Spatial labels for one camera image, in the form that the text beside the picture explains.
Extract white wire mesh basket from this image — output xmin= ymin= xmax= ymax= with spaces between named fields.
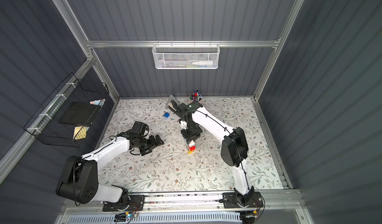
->
xmin=152 ymin=42 xmax=220 ymax=70

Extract pens in cup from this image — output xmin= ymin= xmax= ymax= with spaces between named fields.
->
xmin=189 ymin=90 xmax=203 ymax=101

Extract black notebook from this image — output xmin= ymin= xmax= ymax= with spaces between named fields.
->
xmin=58 ymin=102 xmax=101 ymax=127

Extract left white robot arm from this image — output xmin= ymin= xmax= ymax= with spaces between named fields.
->
xmin=56 ymin=121 xmax=164 ymax=205

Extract black wire basket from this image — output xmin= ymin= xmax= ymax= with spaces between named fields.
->
xmin=24 ymin=74 xmax=109 ymax=148

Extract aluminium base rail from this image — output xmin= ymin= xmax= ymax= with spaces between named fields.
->
xmin=62 ymin=190 xmax=303 ymax=214

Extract yellow sticky notes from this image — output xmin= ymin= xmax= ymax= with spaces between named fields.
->
xmin=73 ymin=126 xmax=89 ymax=140

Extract grey stapler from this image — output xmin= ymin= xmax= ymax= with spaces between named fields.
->
xmin=165 ymin=95 xmax=180 ymax=109

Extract white tube in basket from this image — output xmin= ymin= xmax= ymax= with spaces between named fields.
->
xmin=192 ymin=61 xmax=213 ymax=67

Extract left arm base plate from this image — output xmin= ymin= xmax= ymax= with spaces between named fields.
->
xmin=102 ymin=195 xmax=145 ymax=212

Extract pastel eraser block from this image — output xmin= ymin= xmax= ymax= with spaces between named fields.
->
xmin=90 ymin=99 xmax=105 ymax=106

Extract white lego plate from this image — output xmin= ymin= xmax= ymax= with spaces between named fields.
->
xmin=188 ymin=140 xmax=195 ymax=147

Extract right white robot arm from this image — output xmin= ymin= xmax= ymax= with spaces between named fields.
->
xmin=168 ymin=99 xmax=255 ymax=207

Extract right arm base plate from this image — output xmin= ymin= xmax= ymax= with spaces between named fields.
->
xmin=219 ymin=192 xmax=265 ymax=210

